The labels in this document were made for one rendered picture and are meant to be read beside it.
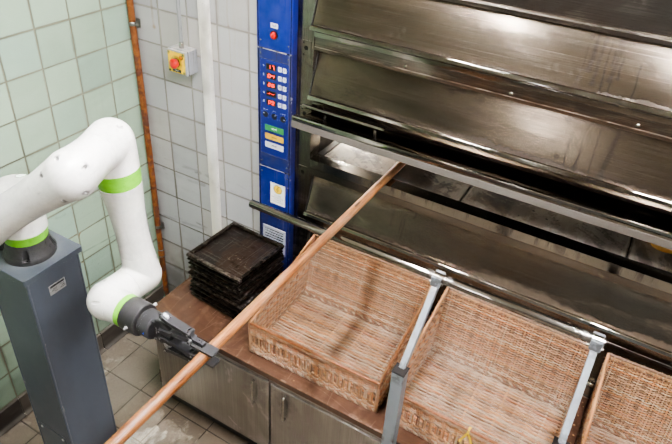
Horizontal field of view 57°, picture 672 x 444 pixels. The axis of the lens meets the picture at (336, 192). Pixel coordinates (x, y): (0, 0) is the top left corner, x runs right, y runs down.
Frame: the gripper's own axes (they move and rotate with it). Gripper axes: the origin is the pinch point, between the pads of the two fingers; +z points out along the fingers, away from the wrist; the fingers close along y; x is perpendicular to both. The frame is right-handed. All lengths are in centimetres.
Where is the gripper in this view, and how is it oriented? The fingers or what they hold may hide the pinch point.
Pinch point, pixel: (205, 353)
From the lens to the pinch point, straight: 164.4
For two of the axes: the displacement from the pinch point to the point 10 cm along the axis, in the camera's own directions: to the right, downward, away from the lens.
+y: -0.6, 8.4, 5.4
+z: 8.6, 3.2, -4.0
